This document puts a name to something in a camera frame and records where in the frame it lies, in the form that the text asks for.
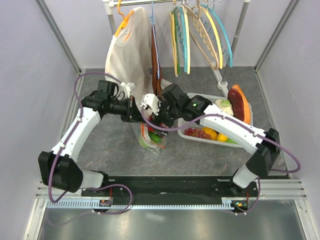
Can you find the brown cloth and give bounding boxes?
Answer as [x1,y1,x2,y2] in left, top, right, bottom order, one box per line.
[151,29,163,95]

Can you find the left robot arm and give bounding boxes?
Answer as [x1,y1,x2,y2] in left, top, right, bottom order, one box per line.
[38,80,143,197]

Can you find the green cucumber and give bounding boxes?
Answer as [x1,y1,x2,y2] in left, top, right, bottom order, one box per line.
[226,138,238,145]

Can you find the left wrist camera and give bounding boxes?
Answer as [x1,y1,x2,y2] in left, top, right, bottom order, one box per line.
[120,82,136,98]

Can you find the cream hanger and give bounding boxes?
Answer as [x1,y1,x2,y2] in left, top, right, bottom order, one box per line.
[169,11,178,77]

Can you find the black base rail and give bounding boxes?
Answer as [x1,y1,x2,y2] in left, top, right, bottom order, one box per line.
[81,174,261,216]

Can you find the red grape bunch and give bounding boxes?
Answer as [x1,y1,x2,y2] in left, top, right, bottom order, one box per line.
[184,128,211,140]

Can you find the teal hanger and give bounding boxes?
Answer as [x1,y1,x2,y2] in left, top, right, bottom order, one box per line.
[201,4,234,68]

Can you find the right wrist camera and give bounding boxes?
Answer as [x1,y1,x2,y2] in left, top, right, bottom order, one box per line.
[141,93,161,116]

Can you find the white plastic basket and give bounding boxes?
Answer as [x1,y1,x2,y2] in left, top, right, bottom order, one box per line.
[177,92,242,149]

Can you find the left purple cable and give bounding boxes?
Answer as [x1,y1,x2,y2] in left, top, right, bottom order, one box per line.
[46,71,126,227]

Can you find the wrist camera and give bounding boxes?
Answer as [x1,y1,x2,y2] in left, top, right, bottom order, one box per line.
[141,93,161,116]
[120,82,136,98]

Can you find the white shirt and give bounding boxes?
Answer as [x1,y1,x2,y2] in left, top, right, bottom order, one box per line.
[105,7,153,102]

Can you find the blue wire hanger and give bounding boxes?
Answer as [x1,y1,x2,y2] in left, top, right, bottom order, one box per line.
[150,0,160,79]

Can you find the green hanger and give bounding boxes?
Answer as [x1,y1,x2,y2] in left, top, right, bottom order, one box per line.
[174,7,182,73]

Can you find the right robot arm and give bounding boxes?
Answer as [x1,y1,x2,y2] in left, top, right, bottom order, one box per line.
[141,84,280,197]

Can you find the orange tangerine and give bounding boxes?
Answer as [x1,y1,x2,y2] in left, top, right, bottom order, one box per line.
[202,127,218,141]

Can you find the clothes rack frame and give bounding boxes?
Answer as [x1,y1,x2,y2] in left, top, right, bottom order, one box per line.
[101,0,251,92]

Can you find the long green chili pepper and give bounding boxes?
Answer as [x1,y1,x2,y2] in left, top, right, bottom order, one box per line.
[148,132,162,144]

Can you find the green cabbage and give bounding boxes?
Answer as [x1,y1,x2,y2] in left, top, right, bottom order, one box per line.
[138,135,150,149]

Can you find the clear zip top bag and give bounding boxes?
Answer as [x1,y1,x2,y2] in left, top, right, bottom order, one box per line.
[138,123,167,154]

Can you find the light blue hanger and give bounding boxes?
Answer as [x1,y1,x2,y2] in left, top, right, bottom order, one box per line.
[174,5,190,74]

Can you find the yellow corn cob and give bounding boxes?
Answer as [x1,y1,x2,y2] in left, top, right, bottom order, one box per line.
[216,133,228,143]

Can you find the beige hanger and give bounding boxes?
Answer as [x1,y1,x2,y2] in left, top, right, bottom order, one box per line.
[186,0,219,71]

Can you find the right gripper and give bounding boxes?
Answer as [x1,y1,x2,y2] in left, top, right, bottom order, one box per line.
[147,96,181,137]

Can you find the papaya slice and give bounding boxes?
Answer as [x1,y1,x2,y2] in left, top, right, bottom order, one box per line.
[227,84,252,125]

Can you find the orange hanger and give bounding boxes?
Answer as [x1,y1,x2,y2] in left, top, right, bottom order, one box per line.
[114,0,134,37]

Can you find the white cauliflower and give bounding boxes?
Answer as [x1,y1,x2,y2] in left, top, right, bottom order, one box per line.
[214,99,234,116]

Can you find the yellow hanger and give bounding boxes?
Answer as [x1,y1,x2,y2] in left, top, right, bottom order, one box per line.
[201,6,223,69]

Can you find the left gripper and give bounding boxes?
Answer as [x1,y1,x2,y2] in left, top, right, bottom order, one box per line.
[107,96,146,124]

